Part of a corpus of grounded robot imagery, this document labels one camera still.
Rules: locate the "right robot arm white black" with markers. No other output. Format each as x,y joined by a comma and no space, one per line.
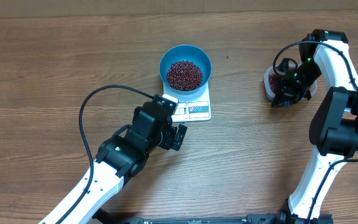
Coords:
333,131

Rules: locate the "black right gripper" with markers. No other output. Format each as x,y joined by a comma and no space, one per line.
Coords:
285,96

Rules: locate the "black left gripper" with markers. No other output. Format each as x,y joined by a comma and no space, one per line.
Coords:
169,133

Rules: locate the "red beans in bowl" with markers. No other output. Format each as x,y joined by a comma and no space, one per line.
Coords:
184,75

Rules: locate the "teal blue bowl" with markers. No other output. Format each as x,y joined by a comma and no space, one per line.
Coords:
186,52

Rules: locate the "red adzuki beans pile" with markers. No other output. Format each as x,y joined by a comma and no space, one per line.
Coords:
272,79

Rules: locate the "clear plastic container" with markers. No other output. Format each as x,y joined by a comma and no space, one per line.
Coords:
271,96

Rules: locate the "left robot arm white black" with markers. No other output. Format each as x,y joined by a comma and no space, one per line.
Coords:
121,158

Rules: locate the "white digital kitchen scale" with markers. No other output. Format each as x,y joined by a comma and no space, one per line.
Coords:
195,106

